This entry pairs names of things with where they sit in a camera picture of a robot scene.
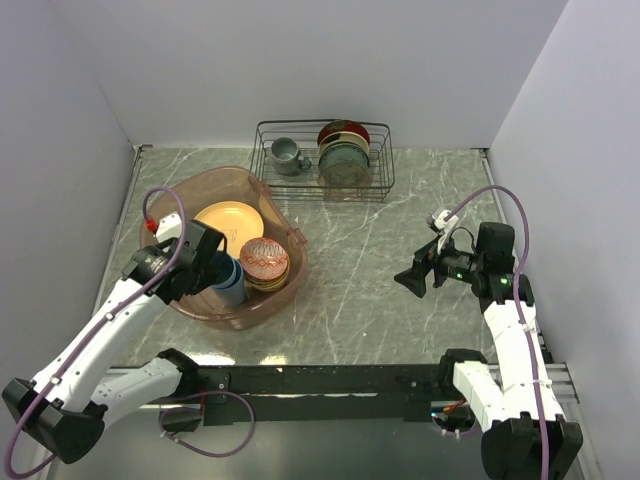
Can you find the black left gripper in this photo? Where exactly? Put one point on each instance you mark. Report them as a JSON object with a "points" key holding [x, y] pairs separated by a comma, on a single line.
{"points": [[206, 278]]}

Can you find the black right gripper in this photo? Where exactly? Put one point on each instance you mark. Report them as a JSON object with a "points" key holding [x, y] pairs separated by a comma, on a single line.
{"points": [[426, 257]]}

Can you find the blue plastic cup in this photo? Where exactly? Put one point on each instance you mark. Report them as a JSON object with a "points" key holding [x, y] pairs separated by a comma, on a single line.
{"points": [[224, 270], [232, 295]]}

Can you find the tan bottom plate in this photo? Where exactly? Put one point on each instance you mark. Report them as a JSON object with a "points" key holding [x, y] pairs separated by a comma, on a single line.
{"points": [[238, 221]]}

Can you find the yellow blue sun bowl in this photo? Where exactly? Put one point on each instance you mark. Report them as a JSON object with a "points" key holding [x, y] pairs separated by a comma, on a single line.
{"points": [[266, 285]]}

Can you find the red zigzag bottom bowl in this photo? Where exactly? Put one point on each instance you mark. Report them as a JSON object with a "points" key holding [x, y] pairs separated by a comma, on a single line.
{"points": [[264, 259]]}

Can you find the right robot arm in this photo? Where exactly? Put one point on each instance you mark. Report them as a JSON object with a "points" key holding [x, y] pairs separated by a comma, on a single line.
{"points": [[526, 434]]}

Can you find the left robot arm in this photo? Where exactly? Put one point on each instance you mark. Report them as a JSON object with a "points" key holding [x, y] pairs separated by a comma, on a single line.
{"points": [[67, 406]]}

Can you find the pink transparent plastic bin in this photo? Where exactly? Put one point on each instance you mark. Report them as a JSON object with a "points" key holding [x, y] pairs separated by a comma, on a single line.
{"points": [[229, 183]]}

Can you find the beige crackle plate in rack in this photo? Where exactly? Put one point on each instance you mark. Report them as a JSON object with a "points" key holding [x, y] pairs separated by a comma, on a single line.
{"points": [[344, 174]]}

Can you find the grey ceramic mug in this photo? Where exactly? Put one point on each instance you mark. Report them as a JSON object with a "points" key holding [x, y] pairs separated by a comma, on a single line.
{"points": [[286, 157]]}

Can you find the cream plate in rack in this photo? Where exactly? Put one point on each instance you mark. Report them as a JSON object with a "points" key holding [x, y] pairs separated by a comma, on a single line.
{"points": [[344, 137]]}

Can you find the red floral plate in rack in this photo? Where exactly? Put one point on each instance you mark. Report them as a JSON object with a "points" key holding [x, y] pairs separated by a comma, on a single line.
{"points": [[340, 126]]}

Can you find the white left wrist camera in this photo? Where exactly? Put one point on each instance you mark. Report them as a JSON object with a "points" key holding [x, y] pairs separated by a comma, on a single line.
{"points": [[168, 227]]}

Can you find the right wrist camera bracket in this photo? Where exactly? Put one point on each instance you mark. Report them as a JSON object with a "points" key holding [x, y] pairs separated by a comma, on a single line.
{"points": [[443, 222]]}

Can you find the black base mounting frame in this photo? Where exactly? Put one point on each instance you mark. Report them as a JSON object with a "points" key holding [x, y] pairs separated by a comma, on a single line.
{"points": [[321, 392]]}

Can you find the metal wire dish rack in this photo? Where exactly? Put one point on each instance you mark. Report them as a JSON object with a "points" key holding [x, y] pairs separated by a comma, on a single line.
{"points": [[305, 185]]}

